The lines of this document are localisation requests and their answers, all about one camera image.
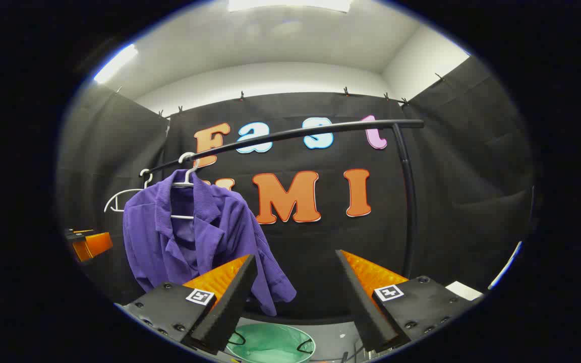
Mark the black backdrop cloth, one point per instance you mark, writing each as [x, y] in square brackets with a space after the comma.
[447, 201]

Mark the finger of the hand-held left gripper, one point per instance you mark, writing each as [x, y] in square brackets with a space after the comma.
[99, 244]

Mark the green laundry hamper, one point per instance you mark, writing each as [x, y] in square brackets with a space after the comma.
[270, 345]

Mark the white clothes hanger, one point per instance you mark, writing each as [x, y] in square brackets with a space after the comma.
[189, 176]
[129, 191]

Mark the purple shirt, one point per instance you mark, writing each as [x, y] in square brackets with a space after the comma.
[169, 252]

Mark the black clothes rack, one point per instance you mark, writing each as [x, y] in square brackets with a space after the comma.
[295, 133]

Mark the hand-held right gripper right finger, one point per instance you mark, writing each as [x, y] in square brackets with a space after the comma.
[366, 307]

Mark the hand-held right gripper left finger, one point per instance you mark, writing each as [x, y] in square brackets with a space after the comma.
[230, 307]

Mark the row of black clips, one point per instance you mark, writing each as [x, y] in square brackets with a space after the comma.
[346, 91]

